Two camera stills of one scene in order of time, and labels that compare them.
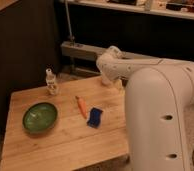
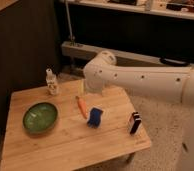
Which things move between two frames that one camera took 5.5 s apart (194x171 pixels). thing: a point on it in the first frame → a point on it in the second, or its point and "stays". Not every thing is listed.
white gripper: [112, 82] → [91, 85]
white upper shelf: [186, 9] stays
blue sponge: [94, 119] stays
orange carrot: [82, 106] stays
